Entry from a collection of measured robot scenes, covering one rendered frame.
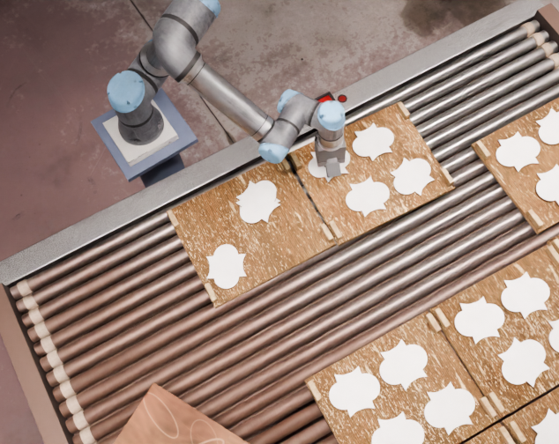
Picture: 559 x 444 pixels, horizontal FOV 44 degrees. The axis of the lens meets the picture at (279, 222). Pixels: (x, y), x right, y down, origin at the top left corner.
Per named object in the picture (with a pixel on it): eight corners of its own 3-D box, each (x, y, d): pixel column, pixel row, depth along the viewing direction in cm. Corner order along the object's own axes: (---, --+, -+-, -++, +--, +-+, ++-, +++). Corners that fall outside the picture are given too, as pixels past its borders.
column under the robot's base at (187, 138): (130, 214, 319) (68, 117, 238) (200, 172, 326) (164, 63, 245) (171, 280, 306) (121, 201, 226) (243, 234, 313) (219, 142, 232)
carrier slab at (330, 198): (286, 155, 224) (286, 153, 222) (398, 104, 229) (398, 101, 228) (339, 247, 211) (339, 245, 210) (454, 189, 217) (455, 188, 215)
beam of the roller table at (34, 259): (-13, 277, 220) (-22, 271, 214) (528, 3, 250) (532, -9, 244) (-4, 299, 217) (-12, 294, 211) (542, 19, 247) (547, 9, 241)
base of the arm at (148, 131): (111, 122, 234) (102, 107, 225) (149, 99, 237) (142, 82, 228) (134, 153, 229) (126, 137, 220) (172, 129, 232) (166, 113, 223)
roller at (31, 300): (18, 303, 214) (12, 299, 209) (539, 34, 242) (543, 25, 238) (25, 316, 212) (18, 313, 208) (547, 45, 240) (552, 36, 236)
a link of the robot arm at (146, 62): (120, 78, 224) (163, 10, 175) (145, 44, 229) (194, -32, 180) (151, 101, 227) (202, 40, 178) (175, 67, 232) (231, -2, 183)
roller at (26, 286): (13, 289, 216) (7, 284, 211) (530, 25, 244) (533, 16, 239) (18, 302, 214) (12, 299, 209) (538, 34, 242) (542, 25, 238)
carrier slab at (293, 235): (167, 213, 218) (165, 211, 217) (281, 156, 224) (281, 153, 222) (215, 308, 206) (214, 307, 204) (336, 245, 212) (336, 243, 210)
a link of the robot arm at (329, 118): (323, 92, 192) (351, 105, 191) (323, 113, 203) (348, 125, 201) (309, 114, 190) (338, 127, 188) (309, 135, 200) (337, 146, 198)
